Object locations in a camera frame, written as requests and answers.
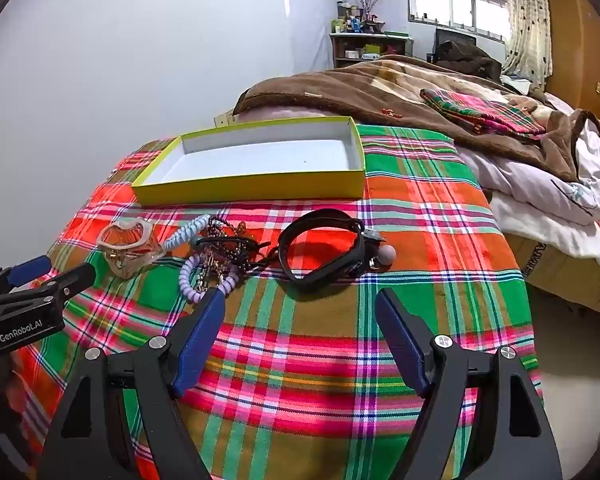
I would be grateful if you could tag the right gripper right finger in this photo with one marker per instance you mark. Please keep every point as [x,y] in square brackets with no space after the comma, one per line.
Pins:
[510,437]

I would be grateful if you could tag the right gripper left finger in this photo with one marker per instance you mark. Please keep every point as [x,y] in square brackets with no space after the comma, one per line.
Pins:
[89,437]

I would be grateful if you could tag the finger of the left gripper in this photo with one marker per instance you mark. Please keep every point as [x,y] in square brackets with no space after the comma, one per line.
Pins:
[62,282]
[23,273]

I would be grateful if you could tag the translucent beige hair claw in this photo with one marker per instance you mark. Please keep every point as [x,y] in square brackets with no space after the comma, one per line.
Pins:
[129,245]

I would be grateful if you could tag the black cord green bead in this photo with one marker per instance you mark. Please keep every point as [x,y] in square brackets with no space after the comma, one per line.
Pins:
[241,253]

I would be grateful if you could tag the black hair tie pink ball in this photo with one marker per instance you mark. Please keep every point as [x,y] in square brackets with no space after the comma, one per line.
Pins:
[379,253]

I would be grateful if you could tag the black smart band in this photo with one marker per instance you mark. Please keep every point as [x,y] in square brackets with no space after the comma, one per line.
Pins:
[335,240]

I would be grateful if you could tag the gold chain jewelry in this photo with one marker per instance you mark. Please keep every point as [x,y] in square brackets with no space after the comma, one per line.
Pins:
[216,271]

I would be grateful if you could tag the cardboard box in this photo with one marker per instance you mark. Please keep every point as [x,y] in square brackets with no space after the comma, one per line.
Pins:
[546,268]

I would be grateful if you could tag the colourful plaid cloth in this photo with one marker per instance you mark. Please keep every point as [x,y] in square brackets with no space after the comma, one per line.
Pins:
[299,386]

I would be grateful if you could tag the white bedding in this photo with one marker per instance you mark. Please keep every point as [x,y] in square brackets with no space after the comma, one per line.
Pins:
[534,204]

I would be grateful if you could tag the yellow-green cardboard box tray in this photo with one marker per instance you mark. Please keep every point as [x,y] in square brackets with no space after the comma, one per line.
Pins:
[311,158]

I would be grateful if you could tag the folded plaid cloth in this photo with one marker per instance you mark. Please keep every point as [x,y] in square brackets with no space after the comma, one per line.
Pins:
[482,116]

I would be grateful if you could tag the red bead ornament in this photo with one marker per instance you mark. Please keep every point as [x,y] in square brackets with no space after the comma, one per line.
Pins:
[391,113]

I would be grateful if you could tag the brown fleece blanket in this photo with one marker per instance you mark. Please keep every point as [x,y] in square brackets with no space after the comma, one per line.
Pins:
[362,90]

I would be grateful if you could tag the wooden wardrobe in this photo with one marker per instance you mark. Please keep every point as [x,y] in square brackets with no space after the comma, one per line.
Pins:
[575,28]

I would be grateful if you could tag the wooden shelf unit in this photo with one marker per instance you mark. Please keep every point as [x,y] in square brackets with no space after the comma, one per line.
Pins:
[354,47]

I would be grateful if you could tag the dark jacket on chair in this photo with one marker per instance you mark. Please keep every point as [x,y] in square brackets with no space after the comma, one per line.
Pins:
[460,52]

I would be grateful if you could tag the window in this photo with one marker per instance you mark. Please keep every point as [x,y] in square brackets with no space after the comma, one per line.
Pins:
[485,18]

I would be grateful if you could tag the patterned curtain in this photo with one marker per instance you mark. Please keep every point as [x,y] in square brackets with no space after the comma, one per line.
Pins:
[529,44]

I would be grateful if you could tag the wall socket plate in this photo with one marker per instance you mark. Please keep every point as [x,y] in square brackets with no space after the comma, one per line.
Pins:
[224,120]

